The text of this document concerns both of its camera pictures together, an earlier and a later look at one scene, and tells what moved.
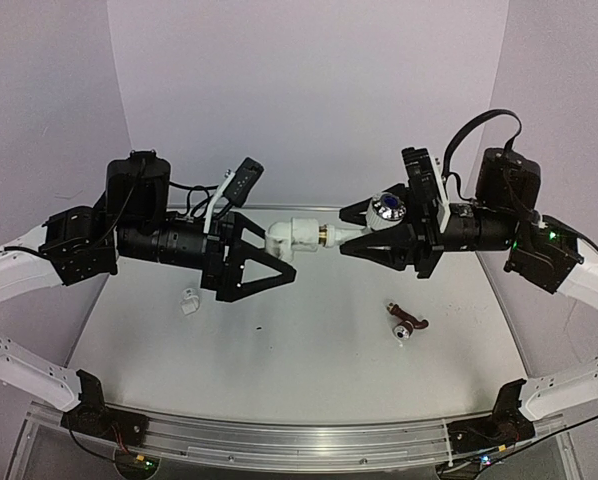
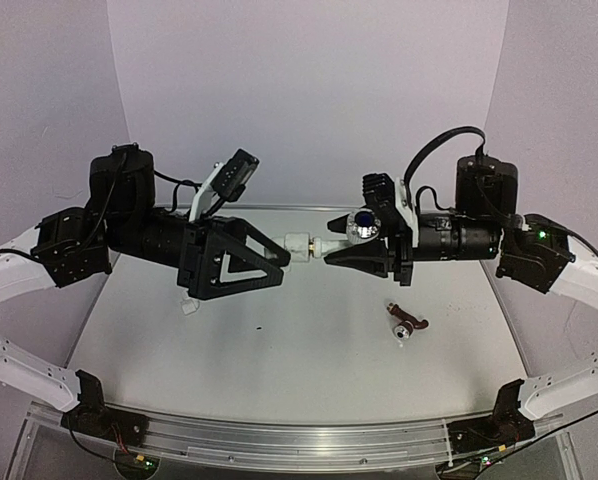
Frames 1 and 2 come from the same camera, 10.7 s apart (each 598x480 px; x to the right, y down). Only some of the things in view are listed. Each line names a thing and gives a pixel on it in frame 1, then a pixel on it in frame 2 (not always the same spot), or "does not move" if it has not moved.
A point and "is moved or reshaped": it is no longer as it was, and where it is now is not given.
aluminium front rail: [296, 445] does not move
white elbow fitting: [299, 234] is moved or reshaped
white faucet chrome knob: [384, 210] is moved or reshaped
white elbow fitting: [190, 301] does not move
